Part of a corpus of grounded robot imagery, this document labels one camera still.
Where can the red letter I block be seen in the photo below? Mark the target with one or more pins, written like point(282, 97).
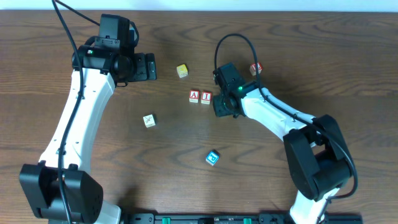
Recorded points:
point(206, 97)

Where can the red letter A block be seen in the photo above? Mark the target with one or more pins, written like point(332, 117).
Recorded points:
point(194, 96)

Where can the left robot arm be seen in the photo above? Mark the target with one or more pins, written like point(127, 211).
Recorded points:
point(59, 187)

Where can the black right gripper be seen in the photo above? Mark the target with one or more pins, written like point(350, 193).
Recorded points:
point(219, 109)

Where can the plain wooden picture block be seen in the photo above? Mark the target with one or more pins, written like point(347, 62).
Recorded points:
point(149, 120)

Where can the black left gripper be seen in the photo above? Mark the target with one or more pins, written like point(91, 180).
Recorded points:
point(148, 66)

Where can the yellow top block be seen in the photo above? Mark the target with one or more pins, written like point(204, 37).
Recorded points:
point(182, 70)

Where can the red letter E block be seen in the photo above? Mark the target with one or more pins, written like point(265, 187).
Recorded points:
point(255, 68)

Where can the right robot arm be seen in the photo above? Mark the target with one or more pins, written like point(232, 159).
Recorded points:
point(318, 158)

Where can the blue tilted letter block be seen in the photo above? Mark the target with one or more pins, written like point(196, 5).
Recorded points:
point(212, 158)

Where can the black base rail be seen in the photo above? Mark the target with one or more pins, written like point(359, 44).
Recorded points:
point(262, 218)

